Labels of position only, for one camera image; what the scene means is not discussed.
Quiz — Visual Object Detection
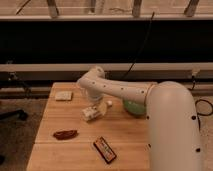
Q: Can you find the white plastic bottle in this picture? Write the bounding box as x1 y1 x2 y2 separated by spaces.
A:
81 99 114 122

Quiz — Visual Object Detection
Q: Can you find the white sponge block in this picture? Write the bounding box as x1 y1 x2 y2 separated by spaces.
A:
55 91 72 101

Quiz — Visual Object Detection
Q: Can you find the wooden table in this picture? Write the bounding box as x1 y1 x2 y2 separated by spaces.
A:
27 83 150 171

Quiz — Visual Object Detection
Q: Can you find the dark candy bar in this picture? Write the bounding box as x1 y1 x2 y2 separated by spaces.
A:
93 137 117 164

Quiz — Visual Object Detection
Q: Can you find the black office chair base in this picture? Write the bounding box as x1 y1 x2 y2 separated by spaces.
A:
0 110 28 121

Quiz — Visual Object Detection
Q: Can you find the green ceramic bowl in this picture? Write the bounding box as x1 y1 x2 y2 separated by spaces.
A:
123 100 146 117

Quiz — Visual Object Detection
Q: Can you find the black hanging cable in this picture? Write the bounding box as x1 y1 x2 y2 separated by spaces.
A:
121 11 156 81

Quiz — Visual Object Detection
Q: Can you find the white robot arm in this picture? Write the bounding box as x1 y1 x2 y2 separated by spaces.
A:
78 66 203 171

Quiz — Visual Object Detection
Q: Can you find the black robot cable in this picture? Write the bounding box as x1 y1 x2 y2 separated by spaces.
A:
191 75 213 131

